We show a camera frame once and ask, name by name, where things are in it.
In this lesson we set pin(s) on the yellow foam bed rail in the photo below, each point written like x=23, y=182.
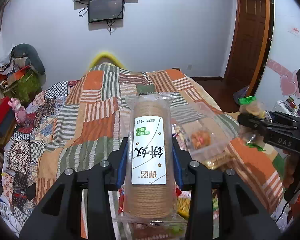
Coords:
x=106, y=56

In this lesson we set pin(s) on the clear plastic storage bin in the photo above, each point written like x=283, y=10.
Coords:
x=202, y=134

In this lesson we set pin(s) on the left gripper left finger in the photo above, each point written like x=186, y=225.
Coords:
x=58, y=214

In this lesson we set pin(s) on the round biscuit stack pack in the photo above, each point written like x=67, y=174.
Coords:
x=149, y=187

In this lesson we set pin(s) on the patchwork striped blanket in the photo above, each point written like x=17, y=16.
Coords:
x=85, y=125

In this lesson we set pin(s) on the red and black box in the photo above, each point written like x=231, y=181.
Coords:
x=6, y=115

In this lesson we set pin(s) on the green patterned box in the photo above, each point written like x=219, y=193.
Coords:
x=23, y=85

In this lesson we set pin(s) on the pink heart wall sticker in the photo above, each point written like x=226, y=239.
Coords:
x=288, y=80

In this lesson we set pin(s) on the wooden door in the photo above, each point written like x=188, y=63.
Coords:
x=250, y=44

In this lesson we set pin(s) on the white wall socket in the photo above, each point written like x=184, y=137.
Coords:
x=189, y=66

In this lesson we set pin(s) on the pink plush toy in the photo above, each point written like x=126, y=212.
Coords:
x=19, y=110

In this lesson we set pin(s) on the small black wall monitor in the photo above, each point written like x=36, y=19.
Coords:
x=105, y=10

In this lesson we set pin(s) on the green cookie bag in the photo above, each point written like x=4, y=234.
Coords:
x=251, y=137

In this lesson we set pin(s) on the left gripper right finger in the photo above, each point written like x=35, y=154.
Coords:
x=241, y=214

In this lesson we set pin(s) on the checkered patterned quilt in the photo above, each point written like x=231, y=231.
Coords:
x=25, y=142

